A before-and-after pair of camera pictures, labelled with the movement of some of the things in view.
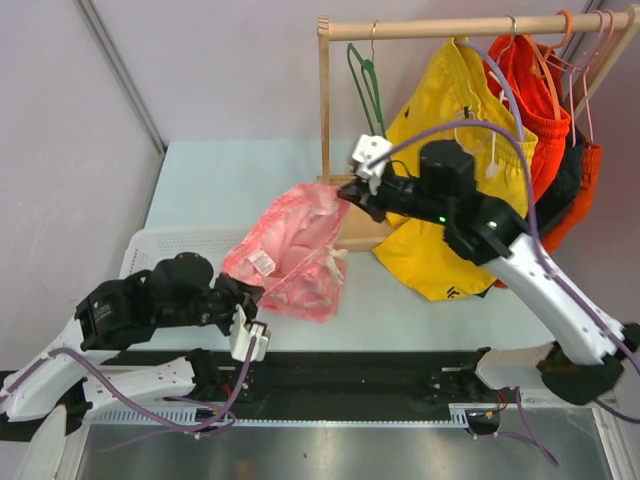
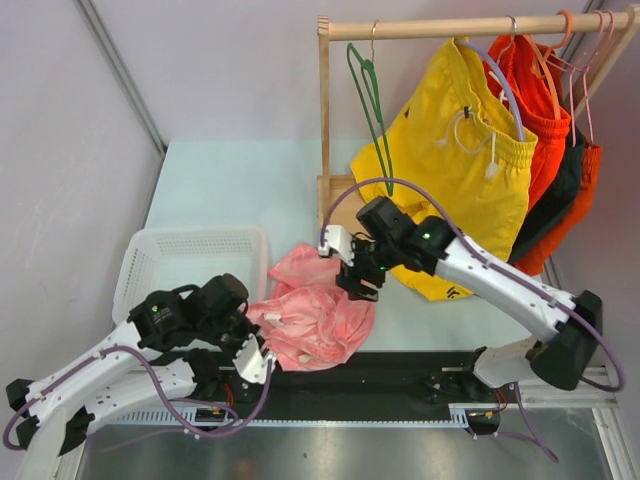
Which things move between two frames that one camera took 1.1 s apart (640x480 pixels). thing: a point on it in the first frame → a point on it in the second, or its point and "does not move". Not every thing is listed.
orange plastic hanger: [539, 66] does not move
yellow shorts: [458, 94] does not move
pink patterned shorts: [288, 248] → [309, 321]
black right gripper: [359, 192] → [351, 278]
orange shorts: [532, 78] does not move
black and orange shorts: [571, 194] does not move
